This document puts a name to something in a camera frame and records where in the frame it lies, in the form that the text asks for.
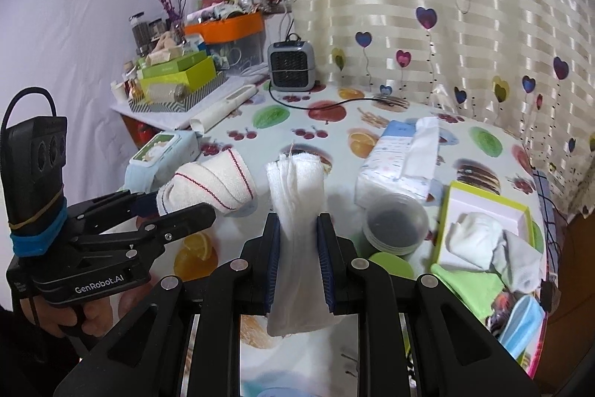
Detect clear plastic jar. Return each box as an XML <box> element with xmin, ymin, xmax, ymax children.
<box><xmin>363</xmin><ymin>192</ymin><xmax>429</xmax><ymax>256</ymax></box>

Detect wooden cabinet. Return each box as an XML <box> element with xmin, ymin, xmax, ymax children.
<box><xmin>544</xmin><ymin>211</ymin><xmax>595</xmax><ymax>356</ymax></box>

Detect olive green box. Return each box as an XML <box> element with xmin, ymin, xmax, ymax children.
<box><xmin>137</xmin><ymin>50</ymin><xmax>208</xmax><ymax>79</ymax></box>

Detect orange rimmed clear bin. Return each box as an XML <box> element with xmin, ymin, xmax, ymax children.
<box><xmin>183</xmin><ymin>13</ymin><xmax>266</xmax><ymax>72</ymax></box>

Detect glass jar with dark lid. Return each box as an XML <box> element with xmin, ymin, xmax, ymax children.
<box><xmin>130</xmin><ymin>13</ymin><xmax>148</xmax><ymax>56</ymax></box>

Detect blue face masks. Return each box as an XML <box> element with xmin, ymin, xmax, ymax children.
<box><xmin>499</xmin><ymin>295</ymin><xmax>547</xmax><ymax>358</ymax></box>

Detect lime green box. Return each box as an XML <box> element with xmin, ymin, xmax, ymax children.
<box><xmin>430</xmin><ymin>180</ymin><xmax>554</xmax><ymax>361</ymax></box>

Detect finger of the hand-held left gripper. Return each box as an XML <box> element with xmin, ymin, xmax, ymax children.
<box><xmin>69</xmin><ymin>191</ymin><xmax>162</xmax><ymax>231</ymax></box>
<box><xmin>75</xmin><ymin>202</ymin><xmax>218</xmax><ymax>261</ymax></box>

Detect green cloth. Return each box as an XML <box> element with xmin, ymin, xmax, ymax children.
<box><xmin>430</xmin><ymin>263</ymin><xmax>507</xmax><ymax>318</ymax></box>

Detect lime gift box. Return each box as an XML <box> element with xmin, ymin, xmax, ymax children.
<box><xmin>141</xmin><ymin>57</ymin><xmax>218</xmax><ymax>102</ymax></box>

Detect chevron pattern tray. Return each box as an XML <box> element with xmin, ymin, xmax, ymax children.
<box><xmin>128</xmin><ymin>74</ymin><xmax>228</xmax><ymax>113</ymax></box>

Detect person's left hand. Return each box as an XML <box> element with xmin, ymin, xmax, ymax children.
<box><xmin>21</xmin><ymin>275</ymin><xmax>157</xmax><ymax>338</ymax></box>

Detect rolled white paper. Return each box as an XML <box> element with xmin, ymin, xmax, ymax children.
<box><xmin>190</xmin><ymin>84</ymin><xmax>258</xmax><ymax>132</ymax></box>

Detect blue plaid cloth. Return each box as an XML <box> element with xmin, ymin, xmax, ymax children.
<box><xmin>531</xmin><ymin>169</ymin><xmax>559</xmax><ymax>240</ymax></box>

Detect white soft tissue pack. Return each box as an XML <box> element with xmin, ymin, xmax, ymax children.
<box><xmin>356</xmin><ymin>115</ymin><xmax>442</xmax><ymax>205</ymax></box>

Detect beige towel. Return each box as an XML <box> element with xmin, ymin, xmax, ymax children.
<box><xmin>155</xmin><ymin>148</ymin><xmax>258</xmax><ymax>216</ymax></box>

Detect white gauze towel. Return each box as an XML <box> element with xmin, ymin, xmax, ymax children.
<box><xmin>265</xmin><ymin>153</ymin><xmax>338</xmax><ymax>337</ymax></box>

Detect small grey fan heater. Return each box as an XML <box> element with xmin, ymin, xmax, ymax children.
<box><xmin>267</xmin><ymin>33</ymin><xmax>321</xmax><ymax>93</ymax></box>

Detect person's left forearm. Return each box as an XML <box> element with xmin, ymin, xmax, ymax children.
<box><xmin>0</xmin><ymin>306</ymin><xmax>89</xmax><ymax>397</ymax></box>

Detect light green round lid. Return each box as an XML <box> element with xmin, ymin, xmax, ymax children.
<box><xmin>369</xmin><ymin>252</ymin><xmax>415</xmax><ymax>279</ymax></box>

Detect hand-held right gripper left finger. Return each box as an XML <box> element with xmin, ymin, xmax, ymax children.
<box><xmin>53</xmin><ymin>213</ymin><xmax>282</xmax><ymax>397</ymax></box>

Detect light blue soft pack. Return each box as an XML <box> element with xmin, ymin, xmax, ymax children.
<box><xmin>125</xmin><ymin>164</ymin><xmax>161</xmax><ymax>195</ymax></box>

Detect green wet wipes pack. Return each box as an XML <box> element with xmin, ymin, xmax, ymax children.
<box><xmin>129</xmin><ymin>132</ymin><xmax>200</xmax><ymax>175</ymax></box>

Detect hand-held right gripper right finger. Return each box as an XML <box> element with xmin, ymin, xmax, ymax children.
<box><xmin>316</xmin><ymin>213</ymin><xmax>542</xmax><ymax>397</ymax></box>

